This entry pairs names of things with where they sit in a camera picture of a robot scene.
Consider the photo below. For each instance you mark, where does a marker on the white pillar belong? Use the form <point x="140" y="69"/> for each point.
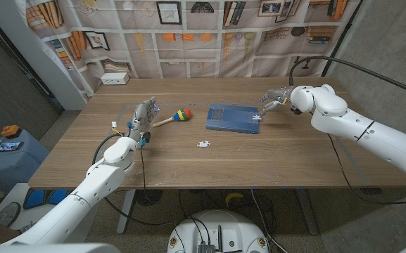
<point x="41" y="59"/>

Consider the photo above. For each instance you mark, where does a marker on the orange and black block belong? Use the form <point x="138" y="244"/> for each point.
<point x="11" y="131"/>

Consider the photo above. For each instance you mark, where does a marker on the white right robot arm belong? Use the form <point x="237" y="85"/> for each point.
<point x="364" y="133"/>

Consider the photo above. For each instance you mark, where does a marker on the white table leg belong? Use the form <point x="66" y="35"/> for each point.
<point x="126" y="211"/>

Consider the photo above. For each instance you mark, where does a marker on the blue grey cabinet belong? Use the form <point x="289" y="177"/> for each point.
<point x="12" y="165"/>

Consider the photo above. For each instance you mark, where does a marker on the black backdrop pole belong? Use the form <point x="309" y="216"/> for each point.
<point x="340" y="42"/>

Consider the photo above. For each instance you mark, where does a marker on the printed bookshelf backdrop cloth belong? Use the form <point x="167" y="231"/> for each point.
<point x="195" y="52"/>

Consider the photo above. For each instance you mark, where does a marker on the white power outlet box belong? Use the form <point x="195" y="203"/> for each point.
<point x="114" y="78"/>

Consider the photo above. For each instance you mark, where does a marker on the black round floor object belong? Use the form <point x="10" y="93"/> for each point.
<point x="148" y="196"/>

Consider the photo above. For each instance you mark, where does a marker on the white puzzle piece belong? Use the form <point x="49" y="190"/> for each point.
<point x="203" y="143"/>
<point x="257" y="117"/>

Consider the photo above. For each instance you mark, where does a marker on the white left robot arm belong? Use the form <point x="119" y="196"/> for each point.
<point x="97" y="182"/>

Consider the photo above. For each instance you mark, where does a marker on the colourful striped wooden maraca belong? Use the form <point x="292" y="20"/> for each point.
<point x="182" y="114"/>

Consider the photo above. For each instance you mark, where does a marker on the yellow curved object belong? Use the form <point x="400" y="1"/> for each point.
<point x="233" y="196"/>

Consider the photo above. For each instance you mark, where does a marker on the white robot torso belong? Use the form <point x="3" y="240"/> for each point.
<point x="223" y="225"/>

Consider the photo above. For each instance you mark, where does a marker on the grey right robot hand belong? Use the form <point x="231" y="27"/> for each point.
<point x="280" y="95"/>

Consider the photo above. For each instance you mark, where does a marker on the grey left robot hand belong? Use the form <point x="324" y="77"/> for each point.
<point x="143" y="117"/>

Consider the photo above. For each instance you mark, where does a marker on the black smartphone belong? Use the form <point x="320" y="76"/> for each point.
<point x="10" y="146"/>

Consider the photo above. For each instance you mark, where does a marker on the blue flat tray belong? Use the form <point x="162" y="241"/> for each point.
<point x="231" y="119"/>

